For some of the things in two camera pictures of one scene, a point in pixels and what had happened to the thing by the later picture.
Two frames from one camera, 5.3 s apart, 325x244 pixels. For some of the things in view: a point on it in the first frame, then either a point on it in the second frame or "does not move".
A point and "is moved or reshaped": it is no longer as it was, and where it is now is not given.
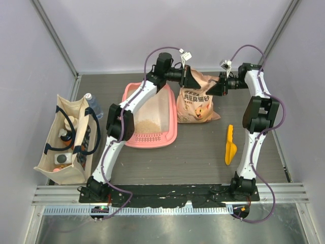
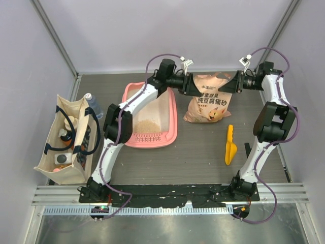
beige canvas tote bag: (67, 155) does not move
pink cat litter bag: (194, 104) is moved or reshaped
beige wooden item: (73, 121) does not move
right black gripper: (217, 89) -> (234, 86)
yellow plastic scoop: (231, 148) does not move
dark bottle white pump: (64, 135) does not move
